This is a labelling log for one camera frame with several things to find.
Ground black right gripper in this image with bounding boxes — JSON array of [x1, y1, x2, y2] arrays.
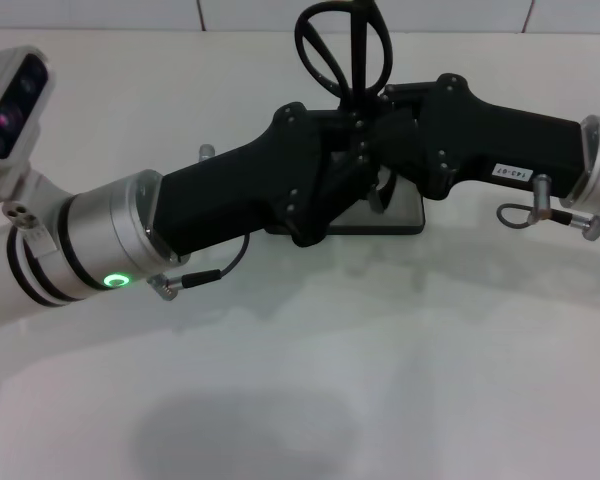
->
[[373, 73, 590, 200]]

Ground gripper cable with plug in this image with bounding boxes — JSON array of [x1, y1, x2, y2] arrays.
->
[[496, 174, 600, 243], [146, 231, 254, 303]]

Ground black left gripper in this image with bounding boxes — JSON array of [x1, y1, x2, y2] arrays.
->
[[148, 102, 380, 258]]

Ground left gripper cable with plug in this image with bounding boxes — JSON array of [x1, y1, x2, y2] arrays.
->
[[146, 231, 254, 303]]

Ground right gripper cable with plug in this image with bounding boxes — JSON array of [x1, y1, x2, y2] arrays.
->
[[496, 174, 600, 243]]

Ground black glasses case grey lining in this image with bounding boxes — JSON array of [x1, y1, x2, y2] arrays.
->
[[263, 163, 427, 237]]

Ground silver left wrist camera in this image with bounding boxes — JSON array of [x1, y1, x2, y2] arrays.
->
[[0, 45, 67, 212]]

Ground black thin-framed glasses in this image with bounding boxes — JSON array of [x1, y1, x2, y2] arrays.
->
[[294, 0, 397, 215]]

